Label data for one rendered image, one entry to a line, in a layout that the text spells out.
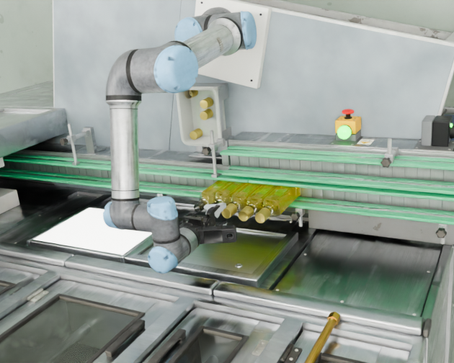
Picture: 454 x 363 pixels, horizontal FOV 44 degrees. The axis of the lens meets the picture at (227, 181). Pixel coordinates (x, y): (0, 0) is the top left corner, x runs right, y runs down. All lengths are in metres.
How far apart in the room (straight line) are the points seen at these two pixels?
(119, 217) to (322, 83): 0.85
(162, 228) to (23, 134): 1.09
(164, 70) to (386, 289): 0.85
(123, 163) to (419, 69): 0.96
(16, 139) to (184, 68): 1.11
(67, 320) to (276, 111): 1.00
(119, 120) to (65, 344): 0.60
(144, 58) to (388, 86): 0.83
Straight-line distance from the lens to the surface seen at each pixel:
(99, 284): 1.82
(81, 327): 1.64
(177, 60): 1.44
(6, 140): 2.38
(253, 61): 2.02
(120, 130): 1.53
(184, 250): 1.55
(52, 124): 2.55
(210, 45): 1.63
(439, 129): 1.84
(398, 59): 1.90
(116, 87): 1.53
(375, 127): 1.96
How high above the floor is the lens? 2.60
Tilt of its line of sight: 56 degrees down
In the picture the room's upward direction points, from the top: 126 degrees counter-clockwise
